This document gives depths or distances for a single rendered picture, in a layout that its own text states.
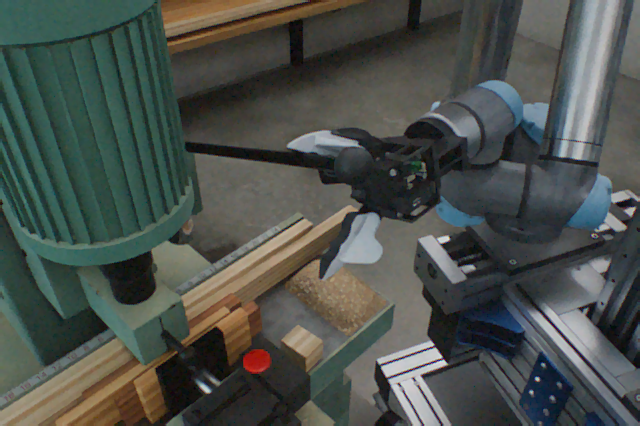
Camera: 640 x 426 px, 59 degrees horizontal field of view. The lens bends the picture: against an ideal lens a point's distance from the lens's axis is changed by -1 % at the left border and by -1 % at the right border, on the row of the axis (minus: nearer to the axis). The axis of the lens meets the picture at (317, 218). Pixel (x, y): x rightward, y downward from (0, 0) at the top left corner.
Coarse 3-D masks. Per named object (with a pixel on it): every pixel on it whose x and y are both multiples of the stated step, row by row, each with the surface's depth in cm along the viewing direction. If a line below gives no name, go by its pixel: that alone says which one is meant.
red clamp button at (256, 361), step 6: (246, 354) 62; (252, 354) 62; (258, 354) 62; (264, 354) 62; (246, 360) 62; (252, 360) 62; (258, 360) 62; (264, 360) 62; (270, 360) 62; (246, 366) 61; (252, 366) 61; (258, 366) 61; (264, 366) 61; (252, 372) 61; (258, 372) 61
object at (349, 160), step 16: (192, 144) 69; (208, 144) 67; (256, 160) 60; (272, 160) 57; (288, 160) 55; (304, 160) 54; (320, 160) 52; (336, 160) 49; (352, 160) 48; (368, 160) 48; (352, 176) 48; (368, 176) 49
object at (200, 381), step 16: (208, 336) 68; (208, 352) 68; (224, 352) 71; (160, 368) 64; (176, 368) 65; (192, 368) 67; (208, 368) 70; (224, 368) 72; (160, 384) 66; (176, 384) 66; (192, 384) 68; (208, 384) 66; (176, 400) 68; (192, 400) 70
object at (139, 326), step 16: (80, 272) 70; (96, 272) 70; (96, 288) 68; (160, 288) 68; (96, 304) 71; (112, 304) 66; (144, 304) 66; (160, 304) 66; (176, 304) 67; (112, 320) 68; (128, 320) 64; (144, 320) 64; (160, 320) 66; (176, 320) 68; (128, 336) 66; (144, 336) 65; (160, 336) 67; (176, 336) 69; (144, 352) 66; (160, 352) 68
